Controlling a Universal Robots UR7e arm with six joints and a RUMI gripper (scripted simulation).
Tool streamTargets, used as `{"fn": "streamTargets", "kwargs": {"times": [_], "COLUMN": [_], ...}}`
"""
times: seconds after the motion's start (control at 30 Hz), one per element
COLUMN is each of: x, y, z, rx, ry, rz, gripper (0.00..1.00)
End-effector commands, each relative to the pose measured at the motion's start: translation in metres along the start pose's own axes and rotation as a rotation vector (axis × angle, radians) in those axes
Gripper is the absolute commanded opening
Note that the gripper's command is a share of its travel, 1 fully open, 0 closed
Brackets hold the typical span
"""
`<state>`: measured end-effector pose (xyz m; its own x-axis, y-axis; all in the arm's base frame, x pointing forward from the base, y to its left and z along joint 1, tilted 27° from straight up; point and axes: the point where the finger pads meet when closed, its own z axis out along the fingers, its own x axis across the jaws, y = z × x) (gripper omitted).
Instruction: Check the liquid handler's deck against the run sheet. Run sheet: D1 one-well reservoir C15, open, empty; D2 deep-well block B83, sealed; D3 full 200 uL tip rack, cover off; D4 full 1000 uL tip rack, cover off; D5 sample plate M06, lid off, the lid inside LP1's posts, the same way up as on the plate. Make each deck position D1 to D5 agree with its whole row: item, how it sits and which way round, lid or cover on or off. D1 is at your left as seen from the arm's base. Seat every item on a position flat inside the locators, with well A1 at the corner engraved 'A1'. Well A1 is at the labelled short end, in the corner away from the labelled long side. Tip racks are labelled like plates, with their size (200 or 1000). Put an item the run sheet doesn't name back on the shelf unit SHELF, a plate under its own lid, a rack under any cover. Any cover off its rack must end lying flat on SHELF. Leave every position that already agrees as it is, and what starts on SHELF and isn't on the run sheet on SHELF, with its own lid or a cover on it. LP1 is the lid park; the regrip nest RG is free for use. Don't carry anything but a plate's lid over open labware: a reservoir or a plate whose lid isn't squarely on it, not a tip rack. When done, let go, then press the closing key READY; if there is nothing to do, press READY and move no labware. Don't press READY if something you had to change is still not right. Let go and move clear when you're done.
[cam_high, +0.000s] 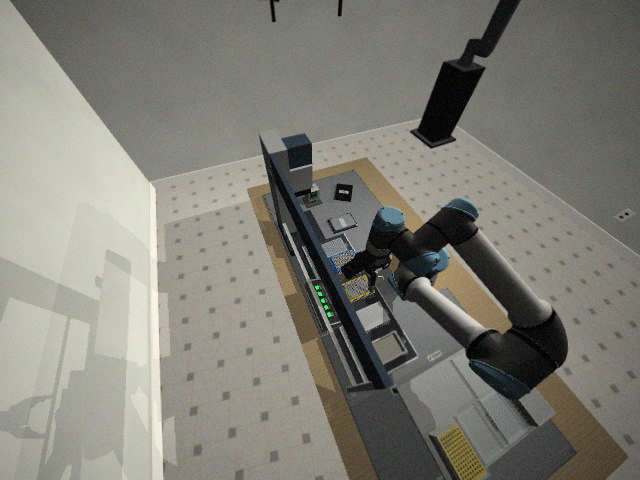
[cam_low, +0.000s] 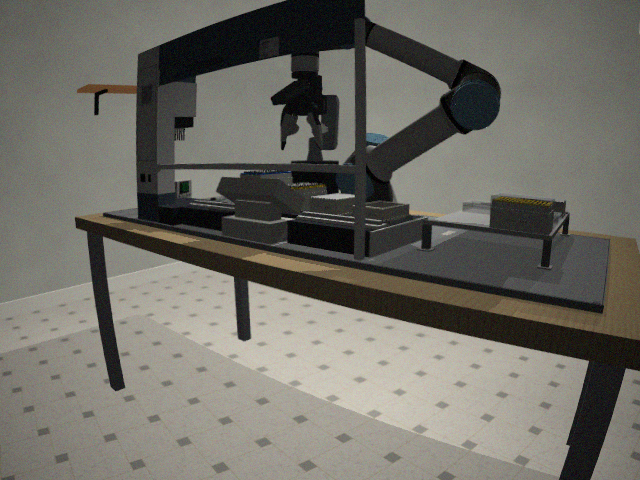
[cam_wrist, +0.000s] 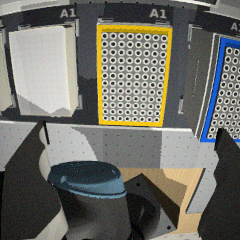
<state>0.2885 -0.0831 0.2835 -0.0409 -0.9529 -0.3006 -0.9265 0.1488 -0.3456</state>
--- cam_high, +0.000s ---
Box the cream open rectangular tray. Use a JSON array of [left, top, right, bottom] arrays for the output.
[[372, 330, 408, 364]]

